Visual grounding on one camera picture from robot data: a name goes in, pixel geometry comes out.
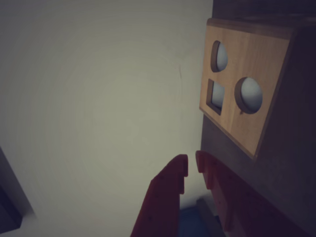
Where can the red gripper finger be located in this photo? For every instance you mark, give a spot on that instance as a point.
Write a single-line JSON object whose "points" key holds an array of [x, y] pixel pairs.
{"points": [[237, 205], [163, 197]]}

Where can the wooden shape sorter box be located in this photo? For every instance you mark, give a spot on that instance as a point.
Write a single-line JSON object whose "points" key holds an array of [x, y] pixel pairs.
{"points": [[251, 61]]}

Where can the grey bar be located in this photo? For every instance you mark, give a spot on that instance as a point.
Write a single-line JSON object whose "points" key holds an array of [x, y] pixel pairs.
{"points": [[205, 207]]}

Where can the blue ridged object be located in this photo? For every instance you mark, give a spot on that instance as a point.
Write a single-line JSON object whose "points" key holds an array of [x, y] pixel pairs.
{"points": [[195, 224]]}

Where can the dark vertical post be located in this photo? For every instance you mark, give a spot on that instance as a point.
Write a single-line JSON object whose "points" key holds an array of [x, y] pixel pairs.
{"points": [[10, 197]]}

